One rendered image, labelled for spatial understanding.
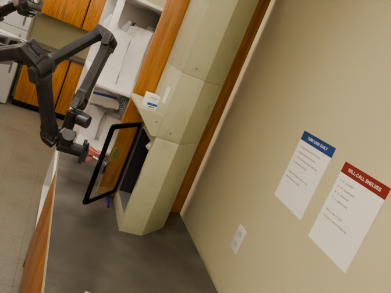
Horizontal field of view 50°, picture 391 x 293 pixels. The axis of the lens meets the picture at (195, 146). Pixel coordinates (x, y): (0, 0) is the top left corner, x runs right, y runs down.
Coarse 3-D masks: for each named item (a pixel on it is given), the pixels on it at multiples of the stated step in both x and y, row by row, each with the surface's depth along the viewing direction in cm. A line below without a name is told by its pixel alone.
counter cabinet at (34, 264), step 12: (48, 192) 276; (48, 204) 249; (48, 216) 227; (36, 228) 279; (48, 228) 208; (36, 240) 252; (36, 252) 229; (24, 264) 291; (36, 264) 210; (24, 276) 251; (36, 276) 194; (24, 288) 228; (36, 288) 180
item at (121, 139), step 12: (108, 132) 182; (120, 132) 191; (132, 132) 204; (120, 144) 197; (108, 156) 191; (120, 156) 204; (96, 168) 185; (108, 168) 197; (120, 168) 210; (96, 180) 190; (108, 180) 203; (96, 192) 196
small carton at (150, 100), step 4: (148, 92) 183; (144, 96) 185; (148, 96) 182; (152, 96) 181; (156, 96) 182; (144, 100) 184; (148, 100) 181; (152, 100) 182; (156, 100) 183; (144, 104) 183; (148, 104) 182; (152, 104) 183; (156, 104) 184; (152, 108) 184
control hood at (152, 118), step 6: (132, 96) 197; (138, 96) 202; (138, 102) 186; (138, 108) 176; (144, 108) 178; (156, 108) 189; (144, 114) 177; (150, 114) 177; (156, 114) 178; (144, 120) 178; (150, 120) 178; (156, 120) 179; (150, 126) 179; (156, 126) 180; (150, 132) 180; (156, 132) 181
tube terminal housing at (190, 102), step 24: (168, 72) 195; (168, 96) 183; (192, 96) 180; (216, 96) 196; (168, 120) 180; (192, 120) 186; (168, 144) 184; (192, 144) 197; (144, 168) 185; (168, 168) 188; (144, 192) 188; (168, 192) 199; (120, 216) 196; (144, 216) 192
